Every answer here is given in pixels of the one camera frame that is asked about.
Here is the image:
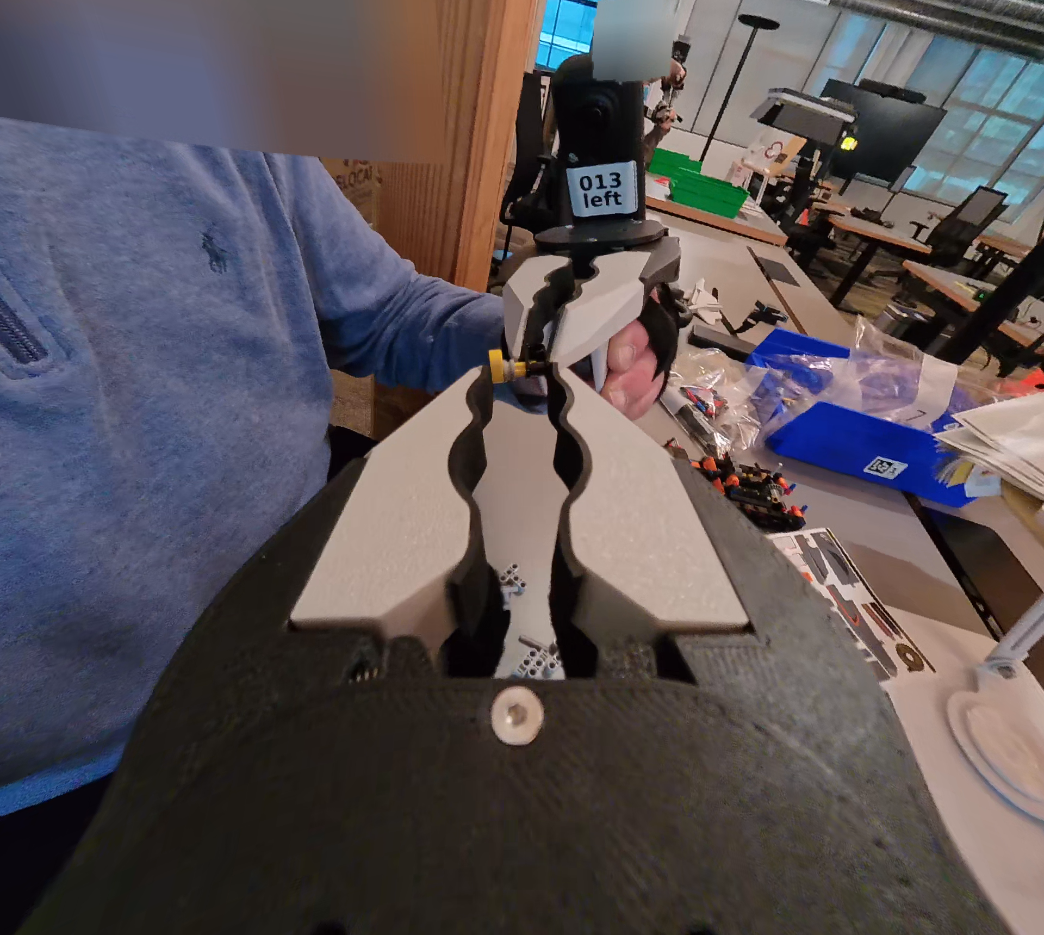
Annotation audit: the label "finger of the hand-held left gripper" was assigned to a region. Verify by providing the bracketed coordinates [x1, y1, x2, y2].
[501, 255, 574, 369]
[546, 260, 651, 369]

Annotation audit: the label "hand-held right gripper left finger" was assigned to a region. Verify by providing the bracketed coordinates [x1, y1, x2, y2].
[289, 366, 494, 679]

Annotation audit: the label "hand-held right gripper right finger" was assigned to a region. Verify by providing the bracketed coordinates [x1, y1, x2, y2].
[545, 362, 755, 679]

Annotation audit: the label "yellow lego pin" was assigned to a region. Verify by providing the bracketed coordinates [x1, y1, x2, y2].
[488, 348, 546, 383]

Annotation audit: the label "partly built lego car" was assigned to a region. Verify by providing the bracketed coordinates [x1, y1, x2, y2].
[664, 439, 809, 533]

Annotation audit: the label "person's left forearm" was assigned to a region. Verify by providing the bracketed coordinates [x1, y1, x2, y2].
[314, 160, 508, 395]

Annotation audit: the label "clear bag of lego pieces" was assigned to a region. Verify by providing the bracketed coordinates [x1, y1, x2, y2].
[661, 348, 773, 465]

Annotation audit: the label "light grey lego beam assembly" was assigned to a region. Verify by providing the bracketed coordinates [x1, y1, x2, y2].
[518, 637, 566, 680]

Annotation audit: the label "lego instruction booklet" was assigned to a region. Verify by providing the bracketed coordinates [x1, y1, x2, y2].
[934, 372, 1044, 505]

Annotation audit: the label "person's left hand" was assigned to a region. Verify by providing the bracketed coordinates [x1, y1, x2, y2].
[602, 317, 678, 422]

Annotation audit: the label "black office chair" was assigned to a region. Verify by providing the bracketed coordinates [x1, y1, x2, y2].
[922, 186, 1009, 272]
[499, 70, 561, 227]

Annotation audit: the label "green plastic bin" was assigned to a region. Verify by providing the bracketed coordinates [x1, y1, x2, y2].
[648, 150, 750, 219]

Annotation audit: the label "wooden building column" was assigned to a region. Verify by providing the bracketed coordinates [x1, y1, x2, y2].
[375, 0, 556, 292]

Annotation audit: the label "black floor lamp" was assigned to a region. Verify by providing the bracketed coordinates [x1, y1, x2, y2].
[697, 15, 781, 166]

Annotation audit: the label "grey desk monitor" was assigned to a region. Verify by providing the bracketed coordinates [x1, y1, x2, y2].
[750, 86, 858, 137]

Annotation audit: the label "sticker sheet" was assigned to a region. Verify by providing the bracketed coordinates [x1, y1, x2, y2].
[770, 529, 936, 684]

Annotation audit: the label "blue plastic bin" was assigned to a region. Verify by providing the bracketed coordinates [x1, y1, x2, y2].
[746, 327, 980, 509]

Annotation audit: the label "person's torso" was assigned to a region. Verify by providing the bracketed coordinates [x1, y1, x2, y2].
[0, 119, 393, 818]

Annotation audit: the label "crumpled clear plastic bags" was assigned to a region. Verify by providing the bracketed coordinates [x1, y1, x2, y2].
[734, 315, 960, 431]

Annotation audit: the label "wood top office desk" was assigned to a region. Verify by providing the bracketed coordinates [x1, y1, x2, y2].
[824, 213, 931, 308]
[901, 259, 1044, 349]

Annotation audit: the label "black steel pillar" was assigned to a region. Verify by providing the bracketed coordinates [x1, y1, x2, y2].
[934, 242, 1044, 367]

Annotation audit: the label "white booklet stand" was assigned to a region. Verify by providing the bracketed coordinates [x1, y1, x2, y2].
[881, 592, 1044, 924]

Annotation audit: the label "black wall screen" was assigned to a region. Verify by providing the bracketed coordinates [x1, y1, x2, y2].
[819, 78, 948, 186]

